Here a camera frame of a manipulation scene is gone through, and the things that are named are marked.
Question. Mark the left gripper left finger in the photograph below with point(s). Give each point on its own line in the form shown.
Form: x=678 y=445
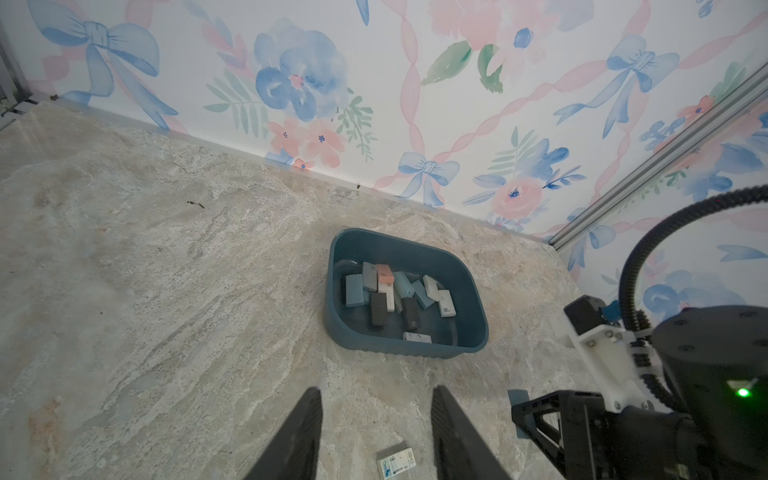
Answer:
x=293 y=452

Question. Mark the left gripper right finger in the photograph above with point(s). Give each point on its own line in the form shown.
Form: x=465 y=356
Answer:
x=459 y=450

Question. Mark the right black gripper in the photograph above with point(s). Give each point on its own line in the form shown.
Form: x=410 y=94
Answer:
x=714 y=360

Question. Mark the blue white eraser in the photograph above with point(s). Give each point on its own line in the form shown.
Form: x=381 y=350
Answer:
x=417 y=337

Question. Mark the black eraser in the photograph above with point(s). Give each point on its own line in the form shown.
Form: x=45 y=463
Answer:
x=378 y=309
x=411 y=313

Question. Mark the teal eraser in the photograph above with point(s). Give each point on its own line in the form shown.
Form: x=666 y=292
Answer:
x=421 y=295
x=517 y=398
x=403 y=285
x=354 y=291

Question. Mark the white eraser bottom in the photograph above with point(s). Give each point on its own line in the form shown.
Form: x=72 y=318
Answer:
x=431 y=288

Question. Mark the grey eraser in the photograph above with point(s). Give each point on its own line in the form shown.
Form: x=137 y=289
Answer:
x=370 y=277

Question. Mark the pink eraser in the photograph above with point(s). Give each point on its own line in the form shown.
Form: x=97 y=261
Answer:
x=384 y=274

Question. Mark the white printed eraser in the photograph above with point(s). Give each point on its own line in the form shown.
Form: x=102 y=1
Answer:
x=393 y=464

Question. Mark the teal plastic storage box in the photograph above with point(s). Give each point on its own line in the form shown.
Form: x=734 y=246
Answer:
x=352 y=327

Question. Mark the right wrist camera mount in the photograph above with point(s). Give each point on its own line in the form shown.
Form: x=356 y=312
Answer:
x=593 y=329

